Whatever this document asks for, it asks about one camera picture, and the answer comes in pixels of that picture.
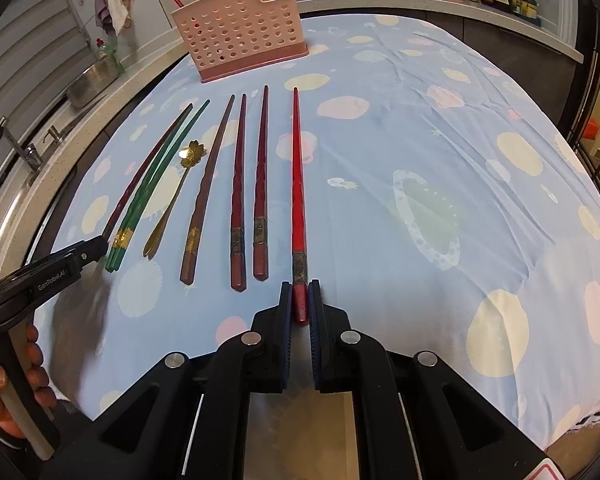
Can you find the dark red chopstick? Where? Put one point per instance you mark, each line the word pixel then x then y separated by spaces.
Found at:
pixel 238 280
pixel 260 208

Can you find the person's left hand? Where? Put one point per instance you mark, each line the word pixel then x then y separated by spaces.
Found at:
pixel 37 377

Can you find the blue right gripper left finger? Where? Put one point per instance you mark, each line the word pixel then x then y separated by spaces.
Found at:
pixel 280 341

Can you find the brown chopstick gold band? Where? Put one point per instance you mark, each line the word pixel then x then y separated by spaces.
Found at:
pixel 196 224

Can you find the green dish soap bottle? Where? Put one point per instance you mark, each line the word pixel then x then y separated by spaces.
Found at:
pixel 106 50

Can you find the purple hanging cloth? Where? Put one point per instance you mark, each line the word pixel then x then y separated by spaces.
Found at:
pixel 103 17

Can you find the chrome kitchen faucet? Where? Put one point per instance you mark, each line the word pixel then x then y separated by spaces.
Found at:
pixel 10 140

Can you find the small dark jars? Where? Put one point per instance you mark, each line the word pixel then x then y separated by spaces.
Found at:
pixel 527 10

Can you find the bright red chopstick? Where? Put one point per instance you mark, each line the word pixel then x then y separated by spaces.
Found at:
pixel 298 222

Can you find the soap dispenser pump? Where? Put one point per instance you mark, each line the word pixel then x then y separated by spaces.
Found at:
pixel 53 134

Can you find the blue patterned tablecloth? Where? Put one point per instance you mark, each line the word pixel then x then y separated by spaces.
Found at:
pixel 444 211

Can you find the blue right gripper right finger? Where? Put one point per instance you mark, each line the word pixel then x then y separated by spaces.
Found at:
pixel 319 333

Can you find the white hanging towel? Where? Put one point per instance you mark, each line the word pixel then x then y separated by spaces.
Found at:
pixel 120 14

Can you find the pink perforated utensil holder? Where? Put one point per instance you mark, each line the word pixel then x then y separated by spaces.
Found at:
pixel 228 37

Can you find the gold flower spoon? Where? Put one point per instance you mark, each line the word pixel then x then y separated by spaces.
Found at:
pixel 189 156

